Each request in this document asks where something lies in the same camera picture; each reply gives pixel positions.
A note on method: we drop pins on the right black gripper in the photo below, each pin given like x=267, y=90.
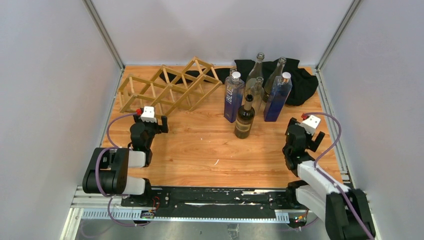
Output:
x=313, y=145

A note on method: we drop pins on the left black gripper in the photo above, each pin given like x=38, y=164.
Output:
x=159, y=128

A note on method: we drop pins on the blue BLU labelled bottle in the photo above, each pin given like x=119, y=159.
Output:
x=278, y=96

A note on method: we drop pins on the dark bottle grey cap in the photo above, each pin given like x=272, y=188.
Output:
x=244, y=118

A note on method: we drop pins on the clear bottle white label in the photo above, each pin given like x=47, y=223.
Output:
x=270, y=81

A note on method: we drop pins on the clear square bottle silver cap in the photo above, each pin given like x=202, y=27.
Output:
x=257, y=91

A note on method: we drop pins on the clear bottle gold black label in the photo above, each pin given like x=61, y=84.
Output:
x=256, y=72

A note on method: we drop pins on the blue bottle silver cap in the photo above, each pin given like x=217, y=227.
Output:
x=234, y=91

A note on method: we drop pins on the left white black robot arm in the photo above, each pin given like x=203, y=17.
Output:
x=107, y=171

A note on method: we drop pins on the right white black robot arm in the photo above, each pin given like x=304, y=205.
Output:
x=344, y=210

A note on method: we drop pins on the wooden lattice wine rack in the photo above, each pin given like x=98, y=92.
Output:
x=169, y=89

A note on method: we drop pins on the black cloth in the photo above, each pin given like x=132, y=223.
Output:
x=304, y=85

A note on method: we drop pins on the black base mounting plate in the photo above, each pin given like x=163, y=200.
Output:
x=216, y=203

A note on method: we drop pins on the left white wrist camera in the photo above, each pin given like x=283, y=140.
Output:
x=148, y=115

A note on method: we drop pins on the aluminium frame rails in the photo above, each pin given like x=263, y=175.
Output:
x=97, y=206

